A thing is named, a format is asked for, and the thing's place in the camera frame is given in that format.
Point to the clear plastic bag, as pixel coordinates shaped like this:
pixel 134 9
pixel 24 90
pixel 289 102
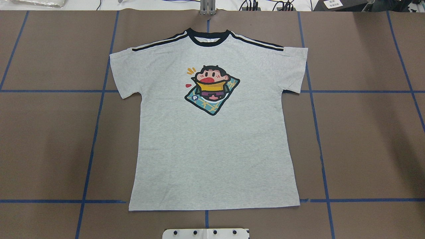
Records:
pixel 45 3

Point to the black device with label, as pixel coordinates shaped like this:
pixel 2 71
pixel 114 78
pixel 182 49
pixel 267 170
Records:
pixel 341 5

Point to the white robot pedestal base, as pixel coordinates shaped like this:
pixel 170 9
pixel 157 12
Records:
pixel 207 233

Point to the aluminium frame post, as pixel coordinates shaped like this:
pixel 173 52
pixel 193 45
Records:
pixel 207 7

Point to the grey cartoon print t-shirt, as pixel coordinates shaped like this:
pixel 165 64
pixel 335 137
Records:
pixel 212 134

